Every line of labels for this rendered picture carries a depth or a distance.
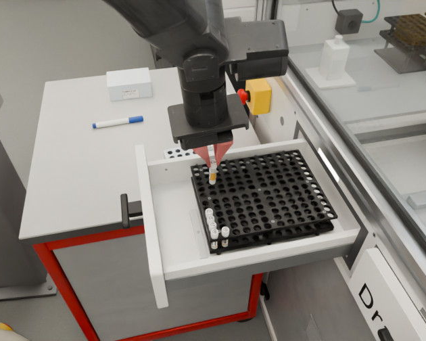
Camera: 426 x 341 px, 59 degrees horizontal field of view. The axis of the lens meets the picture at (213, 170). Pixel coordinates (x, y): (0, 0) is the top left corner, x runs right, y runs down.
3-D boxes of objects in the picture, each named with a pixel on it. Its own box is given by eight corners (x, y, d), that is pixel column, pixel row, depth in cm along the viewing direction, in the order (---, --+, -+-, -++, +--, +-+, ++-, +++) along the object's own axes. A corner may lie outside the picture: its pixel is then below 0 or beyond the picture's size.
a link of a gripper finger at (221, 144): (236, 176, 56) (233, 129, 49) (188, 186, 55) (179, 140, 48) (226, 145, 60) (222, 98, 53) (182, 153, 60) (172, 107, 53)
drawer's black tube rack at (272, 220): (209, 262, 65) (209, 240, 60) (191, 189, 77) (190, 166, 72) (329, 238, 68) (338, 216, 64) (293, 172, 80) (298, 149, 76)
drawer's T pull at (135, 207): (123, 231, 62) (122, 226, 61) (121, 197, 67) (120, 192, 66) (145, 226, 62) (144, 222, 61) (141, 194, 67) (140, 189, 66)
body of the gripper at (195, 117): (250, 132, 50) (249, 86, 44) (174, 147, 49) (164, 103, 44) (238, 103, 54) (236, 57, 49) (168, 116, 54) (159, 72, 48)
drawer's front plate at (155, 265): (157, 310, 60) (150, 275, 53) (142, 183, 80) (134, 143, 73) (168, 308, 61) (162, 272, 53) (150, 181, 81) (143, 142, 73)
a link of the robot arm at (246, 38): (171, -25, 36) (180, 57, 35) (289, -40, 36) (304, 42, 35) (183, 38, 48) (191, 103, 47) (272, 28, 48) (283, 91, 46)
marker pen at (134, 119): (93, 130, 103) (92, 125, 102) (92, 126, 104) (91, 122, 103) (143, 122, 105) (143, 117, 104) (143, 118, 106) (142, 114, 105)
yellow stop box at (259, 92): (249, 116, 94) (251, 91, 89) (241, 100, 99) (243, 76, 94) (269, 114, 95) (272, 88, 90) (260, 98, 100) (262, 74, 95)
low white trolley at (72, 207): (97, 367, 131) (17, 238, 77) (96, 226, 174) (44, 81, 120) (257, 329, 140) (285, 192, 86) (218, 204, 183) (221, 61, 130)
